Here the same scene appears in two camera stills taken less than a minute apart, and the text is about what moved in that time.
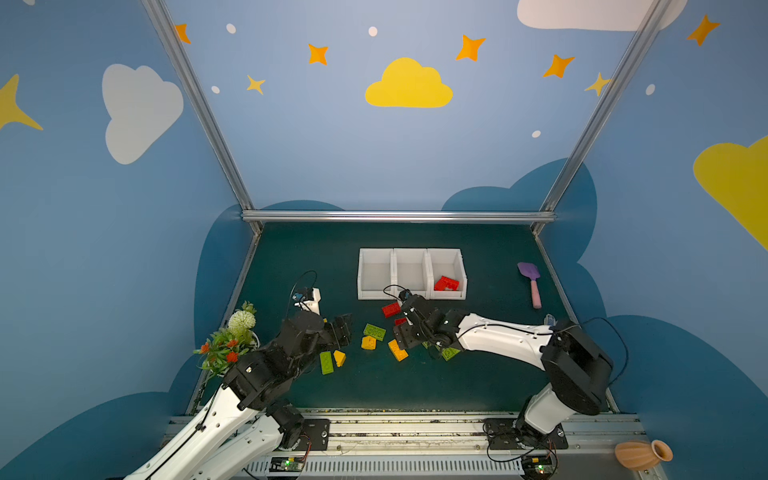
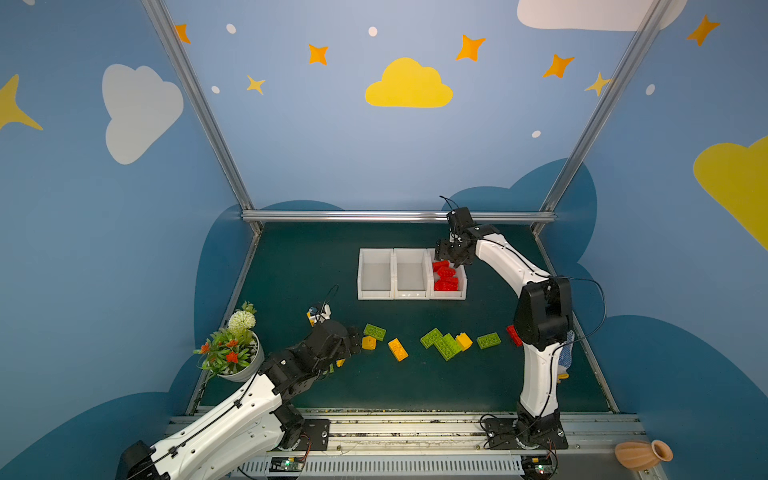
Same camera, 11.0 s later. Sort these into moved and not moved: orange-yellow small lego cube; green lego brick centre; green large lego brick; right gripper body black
Moved: right gripper body black
Not moved: orange-yellow small lego cube; green large lego brick; green lego brick centre
